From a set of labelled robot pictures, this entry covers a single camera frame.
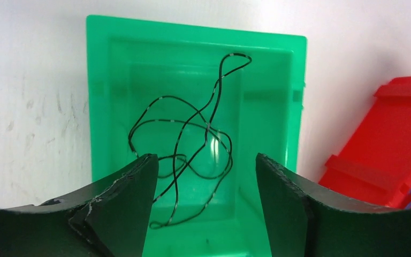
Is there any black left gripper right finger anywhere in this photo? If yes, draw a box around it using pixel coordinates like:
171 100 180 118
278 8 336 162
255 153 411 256

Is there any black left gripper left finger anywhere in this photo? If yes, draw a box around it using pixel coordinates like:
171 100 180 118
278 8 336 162
0 154 159 256

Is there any red plastic double bin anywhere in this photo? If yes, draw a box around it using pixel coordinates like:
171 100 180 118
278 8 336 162
319 77 411 207

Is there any black thin wire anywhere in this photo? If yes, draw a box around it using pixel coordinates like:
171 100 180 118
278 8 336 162
128 52 253 230

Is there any green plastic bin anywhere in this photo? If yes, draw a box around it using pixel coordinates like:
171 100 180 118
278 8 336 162
86 15 307 256

